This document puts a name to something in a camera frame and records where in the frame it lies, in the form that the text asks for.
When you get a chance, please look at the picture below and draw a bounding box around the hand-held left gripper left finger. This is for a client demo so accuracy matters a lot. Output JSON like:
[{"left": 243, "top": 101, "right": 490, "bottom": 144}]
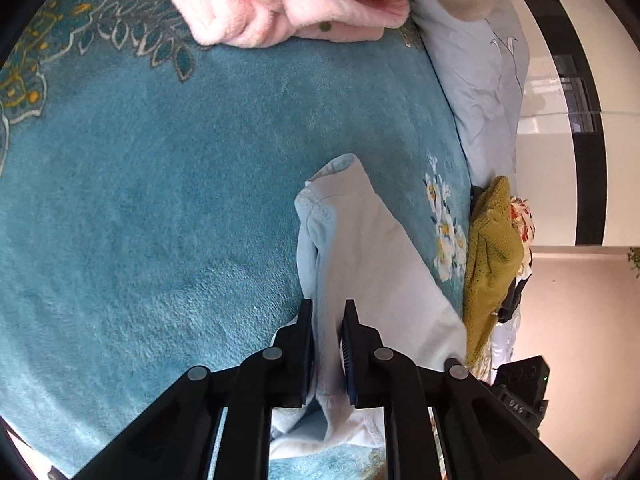
[{"left": 47, "top": 299, "right": 317, "bottom": 480}]

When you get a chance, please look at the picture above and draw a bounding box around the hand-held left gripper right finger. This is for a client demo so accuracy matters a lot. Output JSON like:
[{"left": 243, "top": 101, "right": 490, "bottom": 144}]
[{"left": 339, "top": 299, "right": 581, "bottom": 480}]

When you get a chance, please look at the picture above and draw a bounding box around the light blue printed t-shirt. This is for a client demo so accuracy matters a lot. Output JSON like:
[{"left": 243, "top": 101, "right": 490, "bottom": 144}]
[{"left": 270, "top": 154, "right": 468, "bottom": 461}]

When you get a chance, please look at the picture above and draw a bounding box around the black garment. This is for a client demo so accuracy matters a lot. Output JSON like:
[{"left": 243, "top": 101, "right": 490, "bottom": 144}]
[{"left": 495, "top": 255, "right": 533, "bottom": 323}]

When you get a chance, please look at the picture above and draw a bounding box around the mustard knit sweater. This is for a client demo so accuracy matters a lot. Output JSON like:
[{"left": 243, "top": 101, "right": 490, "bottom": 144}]
[{"left": 462, "top": 176, "right": 526, "bottom": 366}]

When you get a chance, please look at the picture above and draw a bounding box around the white orange floral cloth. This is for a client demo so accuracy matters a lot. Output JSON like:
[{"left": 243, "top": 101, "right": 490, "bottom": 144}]
[{"left": 507, "top": 196, "right": 537, "bottom": 246}]

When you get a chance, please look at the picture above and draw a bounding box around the blue floral plush blanket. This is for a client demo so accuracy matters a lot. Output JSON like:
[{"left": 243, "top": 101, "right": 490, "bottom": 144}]
[{"left": 0, "top": 0, "right": 473, "bottom": 480}]

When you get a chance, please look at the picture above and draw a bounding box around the light blue quilt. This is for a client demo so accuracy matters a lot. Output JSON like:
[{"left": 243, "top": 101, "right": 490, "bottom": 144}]
[{"left": 400, "top": 0, "right": 531, "bottom": 381}]

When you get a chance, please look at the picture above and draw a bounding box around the pink fleece garment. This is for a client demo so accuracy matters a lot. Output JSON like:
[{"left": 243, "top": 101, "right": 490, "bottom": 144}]
[{"left": 137, "top": 0, "right": 411, "bottom": 48}]

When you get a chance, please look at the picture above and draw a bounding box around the black window frame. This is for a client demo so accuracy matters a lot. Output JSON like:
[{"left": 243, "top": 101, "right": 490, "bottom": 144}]
[{"left": 522, "top": 0, "right": 608, "bottom": 247}]

